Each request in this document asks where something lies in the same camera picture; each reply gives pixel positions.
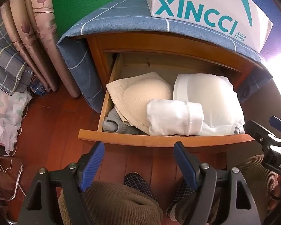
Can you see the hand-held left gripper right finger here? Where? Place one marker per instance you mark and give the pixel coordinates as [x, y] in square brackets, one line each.
[185, 164]

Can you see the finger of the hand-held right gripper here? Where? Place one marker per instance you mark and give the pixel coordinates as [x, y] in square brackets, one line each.
[257, 132]
[279, 123]

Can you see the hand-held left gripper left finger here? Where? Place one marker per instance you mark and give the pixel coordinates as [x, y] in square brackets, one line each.
[93, 164]

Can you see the wooden drawer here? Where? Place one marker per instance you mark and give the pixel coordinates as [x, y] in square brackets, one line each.
[154, 139]

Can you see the grey ribbed underwear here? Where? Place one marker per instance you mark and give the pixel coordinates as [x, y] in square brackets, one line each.
[118, 124]

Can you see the white underwear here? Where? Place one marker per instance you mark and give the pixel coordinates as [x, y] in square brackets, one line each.
[171, 117]

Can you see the white bra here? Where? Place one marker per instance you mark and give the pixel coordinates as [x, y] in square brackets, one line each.
[213, 93]

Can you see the beige knit bra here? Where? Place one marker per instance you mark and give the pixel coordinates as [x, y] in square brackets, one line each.
[140, 98]

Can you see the plaid slipper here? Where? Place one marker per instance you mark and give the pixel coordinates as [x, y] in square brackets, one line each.
[140, 185]
[178, 196]

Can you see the person's left leg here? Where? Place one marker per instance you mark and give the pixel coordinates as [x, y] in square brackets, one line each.
[117, 204]

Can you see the blue printed packet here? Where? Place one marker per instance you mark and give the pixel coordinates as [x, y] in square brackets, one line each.
[37, 88]

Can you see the white floral fabric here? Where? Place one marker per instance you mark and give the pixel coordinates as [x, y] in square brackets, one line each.
[11, 112]

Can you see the grey-blue plaid cloth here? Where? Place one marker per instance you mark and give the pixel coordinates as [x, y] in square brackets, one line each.
[4, 63]

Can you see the blue checked cloth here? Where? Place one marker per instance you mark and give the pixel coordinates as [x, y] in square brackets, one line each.
[121, 21]

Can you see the beige leaf-print curtain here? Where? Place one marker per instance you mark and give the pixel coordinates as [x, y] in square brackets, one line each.
[37, 16]

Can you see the chrome metal frame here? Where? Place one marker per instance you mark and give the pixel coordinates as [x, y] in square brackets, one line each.
[21, 168]

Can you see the blue foam wall mat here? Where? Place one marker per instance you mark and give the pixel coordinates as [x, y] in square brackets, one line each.
[271, 4]

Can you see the green foam wall mat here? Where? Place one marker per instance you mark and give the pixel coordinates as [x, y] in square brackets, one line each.
[84, 0]

